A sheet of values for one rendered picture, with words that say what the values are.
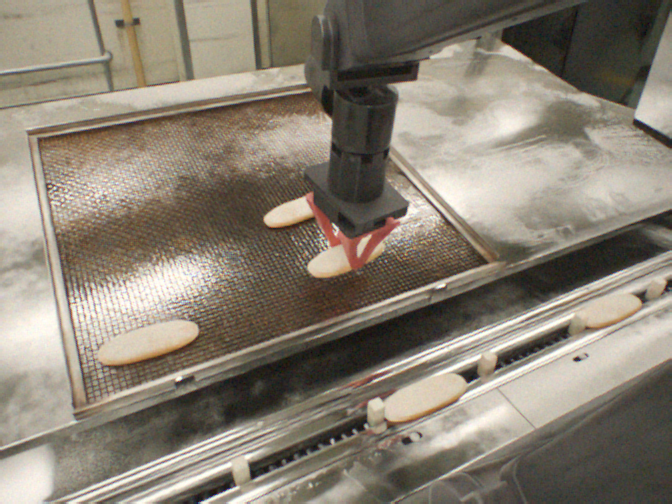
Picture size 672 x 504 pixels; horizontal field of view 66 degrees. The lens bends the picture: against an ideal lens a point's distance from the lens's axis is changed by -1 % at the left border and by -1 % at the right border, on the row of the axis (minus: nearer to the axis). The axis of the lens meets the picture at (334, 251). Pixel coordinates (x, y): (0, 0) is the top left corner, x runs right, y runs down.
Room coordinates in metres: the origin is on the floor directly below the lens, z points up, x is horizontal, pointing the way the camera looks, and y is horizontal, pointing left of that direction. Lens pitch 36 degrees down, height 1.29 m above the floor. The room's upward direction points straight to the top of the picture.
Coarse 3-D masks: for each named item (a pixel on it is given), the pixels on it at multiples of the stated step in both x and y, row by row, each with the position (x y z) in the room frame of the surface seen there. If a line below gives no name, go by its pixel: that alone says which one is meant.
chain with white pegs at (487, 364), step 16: (656, 288) 0.51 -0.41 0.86; (576, 320) 0.45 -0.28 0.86; (560, 336) 0.45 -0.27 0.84; (528, 352) 0.42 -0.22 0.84; (480, 368) 0.39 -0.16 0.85; (496, 368) 0.40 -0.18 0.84; (368, 416) 0.33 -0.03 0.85; (384, 416) 0.33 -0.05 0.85; (352, 432) 0.32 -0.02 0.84; (304, 448) 0.30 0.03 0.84; (320, 448) 0.30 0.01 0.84; (240, 464) 0.26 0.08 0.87; (272, 464) 0.28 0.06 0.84; (288, 464) 0.28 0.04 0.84; (240, 480) 0.26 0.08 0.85; (192, 496) 0.25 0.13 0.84; (208, 496) 0.25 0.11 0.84
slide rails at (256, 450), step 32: (640, 288) 0.53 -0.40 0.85; (544, 320) 0.47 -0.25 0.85; (480, 352) 0.41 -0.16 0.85; (544, 352) 0.41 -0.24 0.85; (480, 384) 0.37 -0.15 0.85; (320, 416) 0.33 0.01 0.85; (352, 416) 0.33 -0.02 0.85; (256, 448) 0.29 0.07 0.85; (352, 448) 0.29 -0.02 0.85; (160, 480) 0.26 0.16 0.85; (192, 480) 0.26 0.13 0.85; (256, 480) 0.26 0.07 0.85; (288, 480) 0.26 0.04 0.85
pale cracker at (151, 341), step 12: (156, 324) 0.40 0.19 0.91; (168, 324) 0.40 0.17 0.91; (180, 324) 0.40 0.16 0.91; (192, 324) 0.40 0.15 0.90; (120, 336) 0.38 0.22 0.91; (132, 336) 0.38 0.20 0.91; (144, 336) 0.38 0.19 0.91; (156, 336) 0.38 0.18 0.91; (168, 336) 0.38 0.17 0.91; (180, 336) 0.38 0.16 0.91; (192, 336) 0.39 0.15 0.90; (108, 348) 0.37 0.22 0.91; (120, 348) 0.37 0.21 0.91; (132, 348) 0.37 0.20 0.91; (144, 348) 0.37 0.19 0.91; (156, 348) 0.37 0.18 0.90; (168, 348) 0.37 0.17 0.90; (108, 360) 0.35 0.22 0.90; (120, 360) 0.35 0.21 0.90; (132, 360) 0.36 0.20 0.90
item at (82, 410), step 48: (240, 96) 0.88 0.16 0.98; (48, 144) 0.72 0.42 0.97; (96, 144) 0.73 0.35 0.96; (144, 144) 0.73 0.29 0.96; (192, 144) 0.74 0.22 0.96; (240, 144) 0.75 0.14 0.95; (96, 192) 0.62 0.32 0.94; (144, 192) 0.62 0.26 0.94; (432, 192) 0.66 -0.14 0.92; (48, 240) 0.52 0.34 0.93; (96, 240) 0.53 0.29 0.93; (144, 240) 0.53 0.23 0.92; (192, 240) 0.54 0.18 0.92; (240, 240) 0.54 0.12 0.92; (432, 240) 0.56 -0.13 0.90; (480, 240) 0.56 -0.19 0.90; (96, 288) 0.45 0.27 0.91; (192, 288) 0.46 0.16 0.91; (288, 288) 0.47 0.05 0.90; (432, 288) 0.47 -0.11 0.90; (240, 336) 0.40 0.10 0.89; (288, 336) 0.39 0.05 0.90; (96, 384) 0.33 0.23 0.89
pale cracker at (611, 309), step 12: (600, 300) 0.49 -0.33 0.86; (612, 300) 0.49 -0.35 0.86; (624, 300) 0.49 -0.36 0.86; (636, 300) 0.49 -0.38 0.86; (588, 312) 0.47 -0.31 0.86; (600, 312) 0.47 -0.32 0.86; (612, 312) 0.47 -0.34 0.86; (624, 312) 0.47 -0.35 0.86; (588, 324) 0.45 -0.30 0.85; (600, 324) 0.45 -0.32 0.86
